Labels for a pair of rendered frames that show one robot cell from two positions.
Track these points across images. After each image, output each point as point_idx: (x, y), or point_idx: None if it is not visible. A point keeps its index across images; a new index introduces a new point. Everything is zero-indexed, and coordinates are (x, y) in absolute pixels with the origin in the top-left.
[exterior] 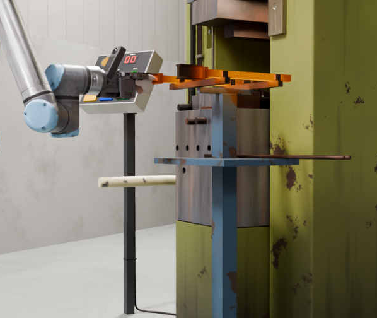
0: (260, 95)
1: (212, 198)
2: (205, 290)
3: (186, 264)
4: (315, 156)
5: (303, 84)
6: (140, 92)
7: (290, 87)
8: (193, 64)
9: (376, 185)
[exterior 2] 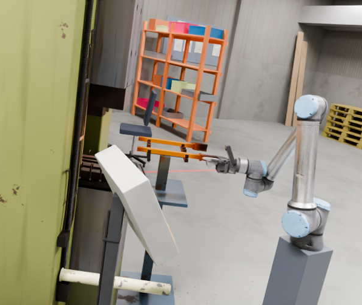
0: None
1: (161, 210)
2: (115, 296)
3: (112, 301)
4: (143, 168)
5: (107, 138)
6: (208, 166)
7: (104, 143)
8: (200, 143)
9: None
